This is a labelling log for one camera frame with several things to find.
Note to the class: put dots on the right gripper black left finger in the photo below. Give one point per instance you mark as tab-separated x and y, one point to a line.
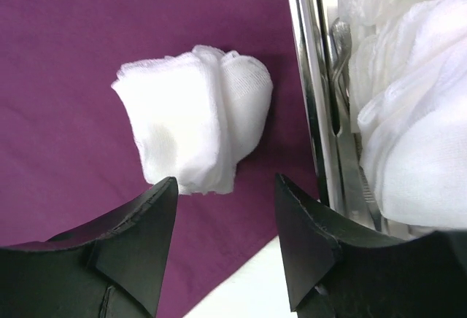
112	266

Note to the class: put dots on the purple cloth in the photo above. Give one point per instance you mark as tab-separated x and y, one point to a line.
68	156

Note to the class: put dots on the gauze pad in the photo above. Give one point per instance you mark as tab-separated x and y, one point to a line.
195	116
408	101

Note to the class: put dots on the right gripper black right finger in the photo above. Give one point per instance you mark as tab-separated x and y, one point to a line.
335	267

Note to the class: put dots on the curved white handle tweezers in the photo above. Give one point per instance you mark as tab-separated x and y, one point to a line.
359	203

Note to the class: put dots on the steel tray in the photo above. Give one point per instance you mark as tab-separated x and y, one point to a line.
312	21

